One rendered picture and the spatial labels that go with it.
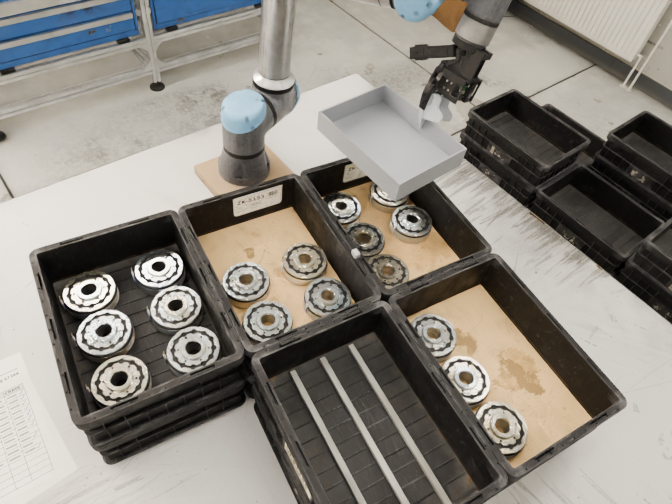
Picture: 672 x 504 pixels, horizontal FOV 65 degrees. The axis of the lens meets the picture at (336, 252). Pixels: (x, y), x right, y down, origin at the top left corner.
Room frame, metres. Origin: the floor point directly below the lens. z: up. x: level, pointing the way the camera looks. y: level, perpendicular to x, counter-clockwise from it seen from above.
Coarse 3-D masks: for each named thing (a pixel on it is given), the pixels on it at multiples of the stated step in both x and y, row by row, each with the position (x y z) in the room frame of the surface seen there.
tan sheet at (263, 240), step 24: (264, 216) 0.86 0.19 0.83; (288, 216) 0.87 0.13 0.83; (216, 240) 0.76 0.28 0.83; (240, 240) 0.77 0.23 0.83; (264, 240) 0.79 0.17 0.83; (288, 240) 0.80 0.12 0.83; (312, 240) 0.81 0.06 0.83; (216, 264) 0.69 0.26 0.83; (264, 264) 0.72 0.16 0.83; (288, 288) 0.66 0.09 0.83; (240, 312) 0.58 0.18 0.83
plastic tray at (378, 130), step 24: (360, 96) 1.05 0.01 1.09; (384, 96) 1.10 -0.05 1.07; (336, 120) 1.00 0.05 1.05; (360, 120) 1.02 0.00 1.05; (384, 120) 1.03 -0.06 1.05; (408, 120) 1.04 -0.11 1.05; (336, 144) 0.92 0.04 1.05; (360, 144) 0.93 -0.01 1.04; (384, 144) 0.95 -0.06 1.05; (408, 144) 0.96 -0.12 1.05; (432, 144) 0.98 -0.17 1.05; (456, 144) 0.94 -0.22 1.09; (360, 168) 0.86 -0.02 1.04; (384, 168) 0.87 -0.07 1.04; (408, 168) 0.88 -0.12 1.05; (432, 168) 0.85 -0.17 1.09; (408, 192) 0.81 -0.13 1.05
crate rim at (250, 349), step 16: (288, 176) 0.91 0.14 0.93; (240, 192) 0.83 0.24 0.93; (304, 192) 0.87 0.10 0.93; (192, 208) 0.76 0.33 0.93; (320, 208) 0.83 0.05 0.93; (192, 240) 0.67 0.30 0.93; (336, 240) 0.75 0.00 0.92; (352, 256) 0.70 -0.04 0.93; (208, 272) 0.60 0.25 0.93; (224, 304) 0.53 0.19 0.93; (352, 304) 0.58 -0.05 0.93; (368, 304) 0.59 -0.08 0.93; (320, 320) 0.53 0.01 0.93; (240, 336) 0.47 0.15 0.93; (288, 336) 0.49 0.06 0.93; (256, 352) 0.44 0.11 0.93
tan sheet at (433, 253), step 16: (352, 192) 1.00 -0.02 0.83; (368, 192) 1.01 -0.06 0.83; (368, 208) 0.95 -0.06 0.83; (384, 224) 0.91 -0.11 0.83; (432, 240) 0.88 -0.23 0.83; (400, 256) 0.81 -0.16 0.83; (416, 256) 0.82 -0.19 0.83; (432, 256) 0.83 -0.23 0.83; (448, 256) 0.84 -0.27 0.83; (416, 272) 0.77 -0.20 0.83
